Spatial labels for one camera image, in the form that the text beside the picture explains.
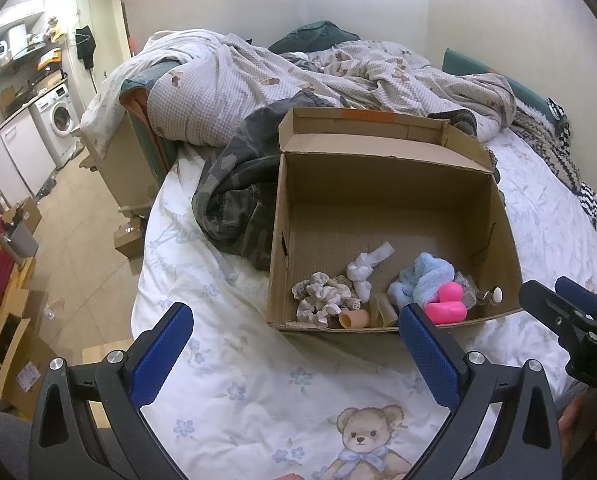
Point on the person's right hand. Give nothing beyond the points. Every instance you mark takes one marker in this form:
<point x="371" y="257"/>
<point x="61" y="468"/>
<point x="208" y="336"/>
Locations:
<point x="568" y="422"/>

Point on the black hanging garment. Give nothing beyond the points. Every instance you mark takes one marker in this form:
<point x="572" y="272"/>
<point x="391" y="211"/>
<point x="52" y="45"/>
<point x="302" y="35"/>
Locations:
<point x="85" y="46"/>

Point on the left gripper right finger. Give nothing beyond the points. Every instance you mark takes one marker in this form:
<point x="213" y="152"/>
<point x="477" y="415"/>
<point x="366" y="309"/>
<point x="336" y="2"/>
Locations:
<point x="525" y="441"/>

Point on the white washing machine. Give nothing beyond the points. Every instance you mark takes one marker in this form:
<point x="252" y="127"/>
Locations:
<point x="57" y="122"/>

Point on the pink rubber duck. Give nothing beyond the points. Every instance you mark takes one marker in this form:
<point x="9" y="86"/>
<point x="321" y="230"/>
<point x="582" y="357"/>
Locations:
<point x="449" y="307"/>

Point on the white knotted cloth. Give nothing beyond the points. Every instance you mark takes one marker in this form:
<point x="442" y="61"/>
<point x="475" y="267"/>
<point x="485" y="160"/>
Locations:
<point x="360" y="270"/>

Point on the dark green pillow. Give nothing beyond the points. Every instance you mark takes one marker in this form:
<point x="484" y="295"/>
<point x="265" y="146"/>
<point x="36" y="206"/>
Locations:
<point x="317" y="36"/>

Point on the pale pink lace scrunchie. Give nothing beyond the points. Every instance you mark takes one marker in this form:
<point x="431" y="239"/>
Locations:
<point x="321" y="289"/>

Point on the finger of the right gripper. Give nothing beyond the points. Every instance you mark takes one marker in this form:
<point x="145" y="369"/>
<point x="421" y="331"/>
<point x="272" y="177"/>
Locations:
<point x="581" y="297"/>
<point x="553" y="311"/>

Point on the cardboard boxes on floor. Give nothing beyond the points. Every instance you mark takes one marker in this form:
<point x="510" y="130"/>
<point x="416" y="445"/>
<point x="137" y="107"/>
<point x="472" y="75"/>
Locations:
<point x="24" y="356"/>

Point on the open cardboard box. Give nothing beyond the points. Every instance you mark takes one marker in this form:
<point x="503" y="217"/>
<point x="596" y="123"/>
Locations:
<point x="353" y="180"/>

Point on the peach silicone tube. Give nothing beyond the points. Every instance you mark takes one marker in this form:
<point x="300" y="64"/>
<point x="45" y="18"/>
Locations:
<point x="355" y="319"/>

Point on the white checked bear duvet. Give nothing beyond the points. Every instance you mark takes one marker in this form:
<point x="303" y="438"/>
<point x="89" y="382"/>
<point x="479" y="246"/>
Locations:
<point x="218" y="80"/>

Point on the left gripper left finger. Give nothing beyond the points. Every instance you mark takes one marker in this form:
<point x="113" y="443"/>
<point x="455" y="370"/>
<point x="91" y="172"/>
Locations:
<point x="65" y="442"/>

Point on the wooden bed frame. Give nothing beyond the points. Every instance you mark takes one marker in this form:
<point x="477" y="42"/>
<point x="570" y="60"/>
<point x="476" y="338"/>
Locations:
<point x="135" y="165"/>

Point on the light blue fluffy plush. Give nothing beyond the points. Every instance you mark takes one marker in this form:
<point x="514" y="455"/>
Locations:
<point x="420" y="283"/>

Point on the patterned knit blanket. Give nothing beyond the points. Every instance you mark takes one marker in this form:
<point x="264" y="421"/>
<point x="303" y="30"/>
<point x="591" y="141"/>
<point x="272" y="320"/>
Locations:
<point x="552" y="142"/>

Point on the clear plastic item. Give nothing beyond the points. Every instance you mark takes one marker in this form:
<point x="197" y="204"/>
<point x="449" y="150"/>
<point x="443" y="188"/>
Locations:
<point x="472" y="295"/>

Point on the white kitchen cabinets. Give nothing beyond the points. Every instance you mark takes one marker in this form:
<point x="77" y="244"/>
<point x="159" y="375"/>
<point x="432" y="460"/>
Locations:
<point x="25" y="162"/>

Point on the grey bin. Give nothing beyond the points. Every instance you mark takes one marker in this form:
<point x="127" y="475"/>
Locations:
<point x="22" y="240"/>

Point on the camouflage jacket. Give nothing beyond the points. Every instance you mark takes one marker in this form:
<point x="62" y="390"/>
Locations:
<point x="235" y="200"/>

